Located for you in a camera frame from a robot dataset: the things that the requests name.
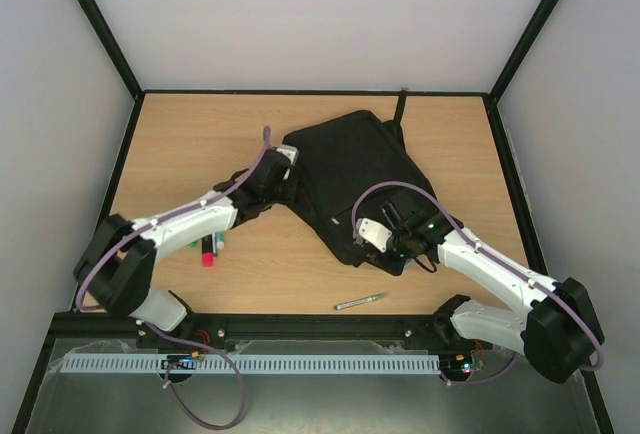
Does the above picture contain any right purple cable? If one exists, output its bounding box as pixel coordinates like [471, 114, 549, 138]
[350, 181, 609, 388]

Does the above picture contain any purple cable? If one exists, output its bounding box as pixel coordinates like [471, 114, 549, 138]
[73, 125, 274, 429]
[350, 181, 609, 388]

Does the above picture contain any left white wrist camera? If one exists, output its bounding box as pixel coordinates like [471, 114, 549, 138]
[277, 144, 299, 166]

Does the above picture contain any white green glue stick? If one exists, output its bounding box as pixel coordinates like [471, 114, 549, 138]
[215, 232, 225, 249]

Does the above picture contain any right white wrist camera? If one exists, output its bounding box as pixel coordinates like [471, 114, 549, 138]
[355, 218, 392, 253]

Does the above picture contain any black enclosure frame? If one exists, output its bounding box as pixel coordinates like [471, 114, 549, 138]
[10, 0, 615, 434]

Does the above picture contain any light blue slotted cable duct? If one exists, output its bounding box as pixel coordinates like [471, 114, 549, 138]
[60, 353, 440, 375]

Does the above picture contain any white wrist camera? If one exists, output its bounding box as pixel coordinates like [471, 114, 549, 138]
[355, 218, 392, 253]
[277, 144, 299, 166]

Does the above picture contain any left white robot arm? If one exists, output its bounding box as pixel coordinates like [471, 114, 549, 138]
[74, 145, 298, 332]

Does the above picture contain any black student backpack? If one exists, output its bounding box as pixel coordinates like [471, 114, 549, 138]
[283, 110, 435, 276]

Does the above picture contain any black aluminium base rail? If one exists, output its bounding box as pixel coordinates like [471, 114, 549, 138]
[49, 311, 581, 350]

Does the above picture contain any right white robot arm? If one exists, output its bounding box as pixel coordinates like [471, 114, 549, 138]
[351, 181, 604, 383]

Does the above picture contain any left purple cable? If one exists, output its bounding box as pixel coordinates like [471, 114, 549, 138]
[73, 125, 274, 429]

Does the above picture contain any pink highlighter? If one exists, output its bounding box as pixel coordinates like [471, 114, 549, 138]
[200, 234, 217, 268]

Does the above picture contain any silver green marker pen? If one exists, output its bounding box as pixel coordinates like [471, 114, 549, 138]
[333, 292, 388, 311]

